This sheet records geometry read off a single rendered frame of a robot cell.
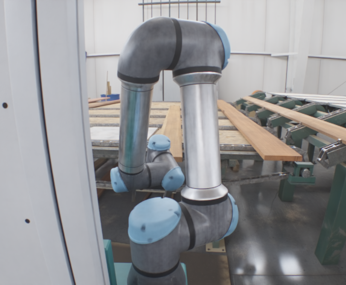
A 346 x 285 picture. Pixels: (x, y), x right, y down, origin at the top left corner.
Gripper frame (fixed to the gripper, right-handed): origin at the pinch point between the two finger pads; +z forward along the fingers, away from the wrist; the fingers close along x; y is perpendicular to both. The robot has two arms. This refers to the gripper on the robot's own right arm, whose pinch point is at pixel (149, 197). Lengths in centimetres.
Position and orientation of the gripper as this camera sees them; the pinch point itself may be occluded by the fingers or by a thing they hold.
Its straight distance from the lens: 99.7
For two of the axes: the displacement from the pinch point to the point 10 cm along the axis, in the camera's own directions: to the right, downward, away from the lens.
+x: 9.8, 0.9, 1.8
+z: -1.8, 7.8, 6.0
